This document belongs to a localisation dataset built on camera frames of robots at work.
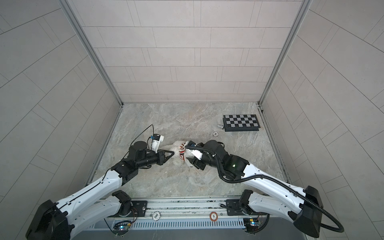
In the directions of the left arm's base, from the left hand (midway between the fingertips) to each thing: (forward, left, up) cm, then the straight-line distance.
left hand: (176, 153), depth 75 cm
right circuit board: (-29, -36, -15) cm, 49 cm away
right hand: (-2, -7, +4) cm, 9 cm away
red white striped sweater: (0, -3, +4) cm, 5 cm away
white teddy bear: (-1, +2, 0) cm, 2 cm away
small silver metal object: (+26, -26, -13) cm, 39 cm away
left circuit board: (-30, +22, -11) cm, 39 cm away
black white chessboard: (+28, -40, -12) cm, 50 cm away
